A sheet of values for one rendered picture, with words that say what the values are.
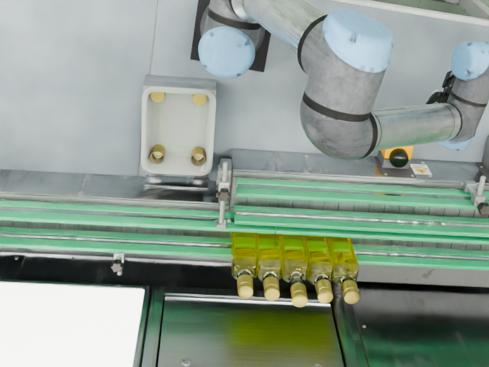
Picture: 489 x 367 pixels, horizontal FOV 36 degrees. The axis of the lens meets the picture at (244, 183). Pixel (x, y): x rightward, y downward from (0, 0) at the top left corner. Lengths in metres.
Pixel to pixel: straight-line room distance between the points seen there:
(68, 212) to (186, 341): 0.43
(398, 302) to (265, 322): 0.38
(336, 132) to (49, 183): 0.92
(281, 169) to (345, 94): 0.65
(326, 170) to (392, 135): 0.51
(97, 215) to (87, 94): 0.30
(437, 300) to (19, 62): 1.20
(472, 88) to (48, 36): 0.97
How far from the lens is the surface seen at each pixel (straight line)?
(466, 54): 1.50
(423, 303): 1.97
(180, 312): 1.76
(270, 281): 1.64
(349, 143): 1.24
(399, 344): 1.82
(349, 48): 1.17
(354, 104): 1.20
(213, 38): 1.54
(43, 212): 1.83
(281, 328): 1.74
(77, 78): 1.86
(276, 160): 1.85
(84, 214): 1.81
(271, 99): 1.85
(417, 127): 1.40
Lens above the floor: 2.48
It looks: 63 degrees down
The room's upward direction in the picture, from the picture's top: 176 degrees clockwise
